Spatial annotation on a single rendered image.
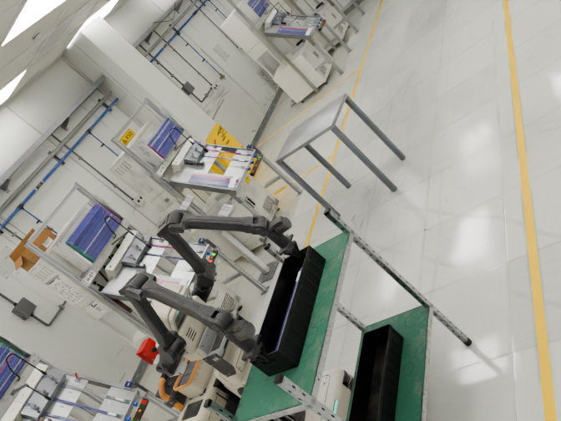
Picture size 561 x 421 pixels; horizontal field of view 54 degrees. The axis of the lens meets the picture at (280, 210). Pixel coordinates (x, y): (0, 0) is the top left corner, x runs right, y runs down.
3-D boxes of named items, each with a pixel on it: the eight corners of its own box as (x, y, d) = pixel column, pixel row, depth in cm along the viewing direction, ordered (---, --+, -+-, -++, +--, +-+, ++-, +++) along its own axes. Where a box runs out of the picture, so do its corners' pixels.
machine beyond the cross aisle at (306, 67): (354, 47, 867) (269, -48, 804) (346, 71, 809) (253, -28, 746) (295, 93, 952) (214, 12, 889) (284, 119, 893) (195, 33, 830)
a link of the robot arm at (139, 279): (125, 270, 226) (109, 286, 219) (147, 270, 218) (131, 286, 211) (177, 345, 246) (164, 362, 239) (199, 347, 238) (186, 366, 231)
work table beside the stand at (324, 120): (396, 190, 452) (331, 124, 426) (336, 219, 500) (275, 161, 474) (406, 156, 481) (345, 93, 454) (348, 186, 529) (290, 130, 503)
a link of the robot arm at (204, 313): (144, 277, 224) (126, 296, 216) (142, 267, 220) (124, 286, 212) (235, 318, 211) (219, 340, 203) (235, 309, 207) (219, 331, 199)
